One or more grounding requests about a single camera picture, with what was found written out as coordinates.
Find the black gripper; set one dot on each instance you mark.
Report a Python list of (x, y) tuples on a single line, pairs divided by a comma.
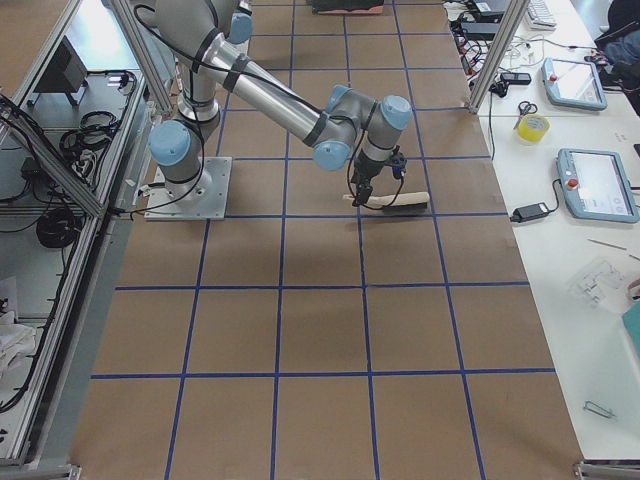
[(365, 171)]

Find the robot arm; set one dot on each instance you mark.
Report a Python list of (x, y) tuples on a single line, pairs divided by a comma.
[(352, 127)]

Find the black scissors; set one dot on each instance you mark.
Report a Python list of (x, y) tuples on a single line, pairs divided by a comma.
[(524, 108)]

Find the white hand brush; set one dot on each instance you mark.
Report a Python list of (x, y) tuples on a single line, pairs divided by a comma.
[(396, 202)]

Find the black power brick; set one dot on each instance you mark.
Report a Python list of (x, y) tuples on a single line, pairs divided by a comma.
[(530, 212)]

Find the teal box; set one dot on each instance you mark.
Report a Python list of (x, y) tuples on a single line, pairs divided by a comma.
[(631, 321)]

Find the teach pendant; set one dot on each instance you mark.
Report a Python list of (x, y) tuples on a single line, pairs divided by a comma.
[(595, 185), (573, 84)]

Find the yellow tape roll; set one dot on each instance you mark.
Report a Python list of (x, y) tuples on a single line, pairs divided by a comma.
[(532, 128)]

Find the black lined trash bin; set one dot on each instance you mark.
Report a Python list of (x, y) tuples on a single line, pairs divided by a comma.
[(347, 7)]

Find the metal clip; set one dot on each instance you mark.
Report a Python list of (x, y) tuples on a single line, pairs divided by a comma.
[(599, 410)]

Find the clear plastic package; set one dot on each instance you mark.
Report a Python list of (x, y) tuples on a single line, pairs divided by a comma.
[(602, 284)]

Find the upper teach pendant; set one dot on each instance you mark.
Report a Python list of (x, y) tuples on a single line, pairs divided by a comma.
[(573, 84)]

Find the white cloth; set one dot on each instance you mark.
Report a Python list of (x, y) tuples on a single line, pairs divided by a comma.
[(18, 341)]

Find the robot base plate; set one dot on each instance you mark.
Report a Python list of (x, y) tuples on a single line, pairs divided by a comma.
[(205, 197)]

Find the lower teach pendant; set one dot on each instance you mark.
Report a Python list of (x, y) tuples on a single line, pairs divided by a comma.
[(595, 185)]

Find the aluminium frame post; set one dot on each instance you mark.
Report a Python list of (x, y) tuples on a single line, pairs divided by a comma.
[(507, 29)]

